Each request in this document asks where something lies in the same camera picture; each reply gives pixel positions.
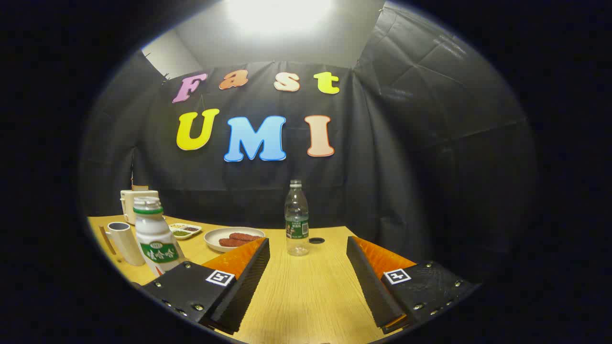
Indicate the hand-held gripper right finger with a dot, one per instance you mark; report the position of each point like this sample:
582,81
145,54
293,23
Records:
373,286

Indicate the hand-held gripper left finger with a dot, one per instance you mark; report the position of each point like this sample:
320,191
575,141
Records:
244,286

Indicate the white juice bottle green label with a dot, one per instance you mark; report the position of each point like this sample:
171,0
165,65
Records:
153,234

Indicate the clear plastic water bottle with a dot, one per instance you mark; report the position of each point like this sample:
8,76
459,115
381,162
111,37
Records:
297,215

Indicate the red sausage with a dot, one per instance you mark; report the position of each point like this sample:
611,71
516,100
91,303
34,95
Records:
244,236
232,242

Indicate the round white plate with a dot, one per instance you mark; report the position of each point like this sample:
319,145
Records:
215,235

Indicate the wooden table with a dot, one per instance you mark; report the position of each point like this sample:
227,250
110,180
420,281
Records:
306,296

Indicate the white divided dish with beans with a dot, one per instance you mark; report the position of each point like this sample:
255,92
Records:
184,231

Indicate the black backdrop cloth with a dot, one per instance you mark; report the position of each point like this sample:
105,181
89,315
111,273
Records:
406,167

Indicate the cream toaster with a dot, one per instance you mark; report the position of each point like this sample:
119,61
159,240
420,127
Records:
129,205

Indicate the bread slice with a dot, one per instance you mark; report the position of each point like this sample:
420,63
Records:
139,188

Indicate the bright ceiling light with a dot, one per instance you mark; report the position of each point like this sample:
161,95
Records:
279,12

